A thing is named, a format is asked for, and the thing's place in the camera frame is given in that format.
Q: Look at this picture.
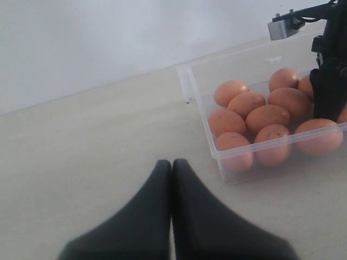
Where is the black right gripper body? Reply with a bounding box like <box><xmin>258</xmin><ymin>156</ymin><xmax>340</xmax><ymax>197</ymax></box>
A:
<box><xmin>311</xmin><ymin>1</ymin><xmax>346</xmax><ymax>78</ymax></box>

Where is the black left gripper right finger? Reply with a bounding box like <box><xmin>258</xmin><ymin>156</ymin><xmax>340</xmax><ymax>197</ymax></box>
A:
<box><xmin>172</xmin><ymin>158</ymin><xmax>273</xmax><ymax>260</ymax></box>

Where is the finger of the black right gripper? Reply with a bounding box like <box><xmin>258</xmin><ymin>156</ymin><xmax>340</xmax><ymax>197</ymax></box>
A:
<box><xmin>309</xmin><ymin>67</ymin><xmax>346</xmax><ymax>121</ymax></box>

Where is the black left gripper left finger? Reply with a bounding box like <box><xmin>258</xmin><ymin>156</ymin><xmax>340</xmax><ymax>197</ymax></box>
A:
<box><xmin>58</xmin><ymin>160</ymin><xmax>171</xmax><ymax>260</ymax></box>

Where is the brown egg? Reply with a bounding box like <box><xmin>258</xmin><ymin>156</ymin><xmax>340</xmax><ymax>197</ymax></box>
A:
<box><xmin>208</xmin><ymin>109</ymin><xmax>247</xmax><ymax>137</ymax></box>
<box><xmin>255</xmin><ymin>124</ymin><xmax>292</xmax><ymax>167</ymax></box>
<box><xmin>214</xmin><ymin>80</ymin><xmax>249</xmax><ymax>107</ymax></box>
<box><xmin>245</xmin><ymin>105</ymin><xmax>290</xmax><ymax>134</ymax></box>
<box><xmin>268</xmin><ymin>88</ymin><xmax>311</xmax><ymax>119</ymax></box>
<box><xmin>294</xmin><ymin>119</ymin><xmax>344</xmax><ymax>156</ymax></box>
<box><xmin>268</xmin><ymin>68</ymin><xmax>300</xmax><ymax>92</ymax></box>
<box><xmin>298</xmin><ymin>75</ymin><xmax>314</xmax><ymax>103</ymax></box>
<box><xmin>227</xmin><ymin>92</ymin><xmax>266</xmax><ymax>119</ymax></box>
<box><xmin>215</xmin><ymin>132</ymin><xmax>254</xmax><ymax>172</ymax></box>

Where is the clear plastic bin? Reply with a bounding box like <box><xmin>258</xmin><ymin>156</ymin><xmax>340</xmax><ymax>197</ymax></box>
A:
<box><xmin>177</xmin><ymin>34</ymin><xmax>346</xmax><ymax>183</ymax></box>

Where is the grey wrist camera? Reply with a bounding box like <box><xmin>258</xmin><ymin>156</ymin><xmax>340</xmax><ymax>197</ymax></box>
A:
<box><xmin>267</xmin><ymin>9</ymin><xmax>330</xmax><ymax>41</ymax></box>

